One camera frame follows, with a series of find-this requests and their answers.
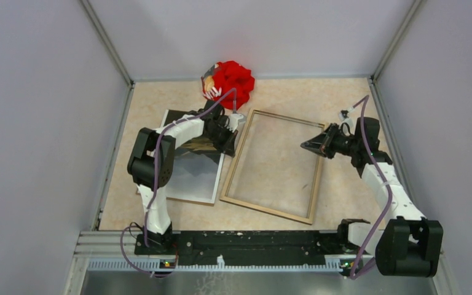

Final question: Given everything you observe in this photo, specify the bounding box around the aluminium front rail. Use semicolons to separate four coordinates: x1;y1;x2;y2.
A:
63;230;458;295

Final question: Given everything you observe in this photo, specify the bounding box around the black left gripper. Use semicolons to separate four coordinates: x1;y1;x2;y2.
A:
204;124;238;157

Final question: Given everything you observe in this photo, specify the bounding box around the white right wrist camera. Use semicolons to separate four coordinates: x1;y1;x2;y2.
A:
338;110;353;133

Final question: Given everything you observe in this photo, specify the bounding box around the wooden picture frame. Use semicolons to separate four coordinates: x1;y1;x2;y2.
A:
220;109;325;225

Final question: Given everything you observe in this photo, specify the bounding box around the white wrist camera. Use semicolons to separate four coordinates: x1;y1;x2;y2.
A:
228;112;246;132
338;110;353;133

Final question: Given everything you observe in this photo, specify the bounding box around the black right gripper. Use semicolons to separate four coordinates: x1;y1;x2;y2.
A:
301;123;360;159

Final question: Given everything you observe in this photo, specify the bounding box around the landscape photo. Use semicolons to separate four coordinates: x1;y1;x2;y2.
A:
160;110;226;205

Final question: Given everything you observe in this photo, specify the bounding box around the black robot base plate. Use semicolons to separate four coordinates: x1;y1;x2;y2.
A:
134;230;359;266

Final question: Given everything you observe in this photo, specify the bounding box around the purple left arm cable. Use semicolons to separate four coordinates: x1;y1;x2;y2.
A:
120;87;239;279

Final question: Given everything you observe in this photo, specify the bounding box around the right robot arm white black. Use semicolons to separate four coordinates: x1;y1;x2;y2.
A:
301;117;444;277

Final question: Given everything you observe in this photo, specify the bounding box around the red crumpled cloth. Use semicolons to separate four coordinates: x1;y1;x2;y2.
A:
201;60;256;111

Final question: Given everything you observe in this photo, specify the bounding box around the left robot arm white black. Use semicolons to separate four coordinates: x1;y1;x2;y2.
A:
127;101;246;254

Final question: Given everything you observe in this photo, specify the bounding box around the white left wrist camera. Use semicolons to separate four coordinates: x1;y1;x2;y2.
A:
228;112;246;132

